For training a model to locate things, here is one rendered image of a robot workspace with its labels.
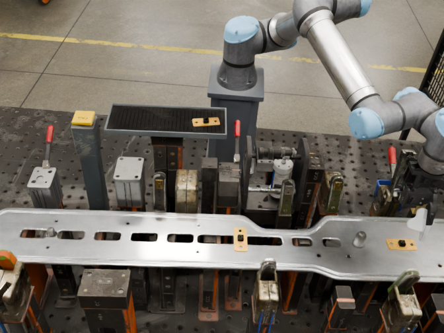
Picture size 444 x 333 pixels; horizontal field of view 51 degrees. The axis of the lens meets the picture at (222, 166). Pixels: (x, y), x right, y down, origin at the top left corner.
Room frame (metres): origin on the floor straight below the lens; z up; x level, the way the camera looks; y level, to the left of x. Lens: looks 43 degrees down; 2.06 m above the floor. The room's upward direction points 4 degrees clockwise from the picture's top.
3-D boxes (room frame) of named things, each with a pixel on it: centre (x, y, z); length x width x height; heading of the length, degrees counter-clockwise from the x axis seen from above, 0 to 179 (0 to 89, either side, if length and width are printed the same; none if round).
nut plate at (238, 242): (0.84, -0.07, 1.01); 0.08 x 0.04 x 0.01; 3
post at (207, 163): (1.05, 0.04, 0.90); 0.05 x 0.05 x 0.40; 3
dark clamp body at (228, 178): (1.03, -0.02, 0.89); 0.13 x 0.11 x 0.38; 3
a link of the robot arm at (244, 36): (1.52, -0.04, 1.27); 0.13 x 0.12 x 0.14; 117
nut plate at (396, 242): (0.86, -0.53, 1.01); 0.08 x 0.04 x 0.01; 93
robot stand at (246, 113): (1.51, -0.03, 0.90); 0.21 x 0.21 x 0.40; 89
